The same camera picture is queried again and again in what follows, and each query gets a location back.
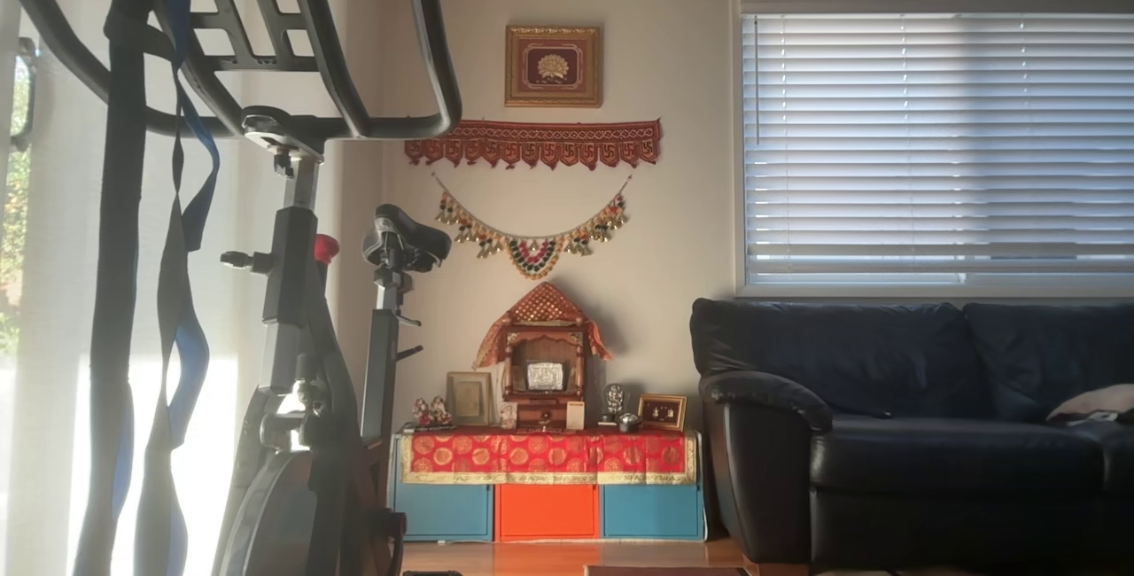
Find wooden shrine with red canopy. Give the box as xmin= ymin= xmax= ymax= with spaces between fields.
xmin=473 ymin=282 xmax=613 ymax=432

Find small gold framed picture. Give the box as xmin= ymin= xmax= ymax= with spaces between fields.
xmin=638 ymin=393 xmax=688 ymax=432

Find red and gold cloth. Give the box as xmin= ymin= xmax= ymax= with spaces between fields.
xmin=399 ymin=427 xmax=699 ymax=486

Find small colourful figurines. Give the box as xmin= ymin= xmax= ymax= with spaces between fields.
xmin=411 ymin=396 xmax=455 ymax=432

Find blue and orange cabinet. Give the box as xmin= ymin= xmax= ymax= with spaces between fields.
xmin=390 ymin=432 xmax=707 ymax=543

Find black exercise bike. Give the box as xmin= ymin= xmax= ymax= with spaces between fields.
xmin=0 ymin=0 xmax=463 ymax=576

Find dark floor rug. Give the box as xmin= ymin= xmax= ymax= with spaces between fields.
xmin=585 ymin=565 xmax=750 ymax=576

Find black leather sofa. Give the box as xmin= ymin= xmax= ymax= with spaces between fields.
xmin=690 ymin=298 xmax=1134 ymax=568

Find white window blind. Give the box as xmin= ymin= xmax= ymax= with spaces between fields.
xmin=734 ymin=0 xmax=1134 ymax=298

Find white sheer curtain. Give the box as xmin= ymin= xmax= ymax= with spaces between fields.
xmin=0 ymin=0 xmax=384 ymax=576

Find white cushion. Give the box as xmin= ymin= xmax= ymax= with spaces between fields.
xmin=1047 ymin=384 xmax=1134 ymax=426

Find beaded garland wall hanging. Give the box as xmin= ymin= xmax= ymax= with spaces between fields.
xmin=432 ymin=174 xmax=633 ymax=281

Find red embroidered wall hanging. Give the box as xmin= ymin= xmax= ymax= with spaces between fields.
xmin=405 ymin=120 xmax=662 ymax=172

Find pale standing picture frame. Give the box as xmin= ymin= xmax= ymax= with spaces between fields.
xmin=446 ymin=371 xmax=494 ymax=427

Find gold framed wall picture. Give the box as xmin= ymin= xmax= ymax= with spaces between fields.
xmin=505 ymin=25 xmax=602 ymax=108

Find black hanging strap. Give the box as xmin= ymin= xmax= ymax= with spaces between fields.
xmin=73 ymin=0 xmax=153 ymax=576

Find blue hanging strap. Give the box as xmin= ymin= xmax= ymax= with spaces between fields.
xmin=133 ymin=0 xmax=221 ymax=576

